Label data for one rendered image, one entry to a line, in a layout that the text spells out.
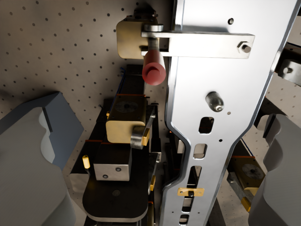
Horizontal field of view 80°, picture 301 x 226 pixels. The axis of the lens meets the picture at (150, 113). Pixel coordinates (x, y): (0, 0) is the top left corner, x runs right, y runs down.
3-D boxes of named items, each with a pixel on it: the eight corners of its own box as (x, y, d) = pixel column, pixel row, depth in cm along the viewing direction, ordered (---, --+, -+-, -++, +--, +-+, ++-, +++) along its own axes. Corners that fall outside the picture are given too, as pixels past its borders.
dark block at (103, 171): (140, 93, 74) (129, 181, 38) (123, 93, 74) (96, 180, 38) (140, 82, 71) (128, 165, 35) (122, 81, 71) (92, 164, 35)
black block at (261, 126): (244, 86, 72) (293, 132, 47) (219, 85, 72) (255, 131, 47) (248, 74, 69) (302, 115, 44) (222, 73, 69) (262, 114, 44)
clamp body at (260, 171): (233, 130, 84) (277, 201, 54) (207, 129, 83) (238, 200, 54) (237, 118, 80) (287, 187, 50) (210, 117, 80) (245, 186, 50)
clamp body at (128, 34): (155, 32, 62) (157, 62, 32) (126, 31, 62) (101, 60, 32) (156, 10, 58) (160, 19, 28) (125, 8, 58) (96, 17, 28)
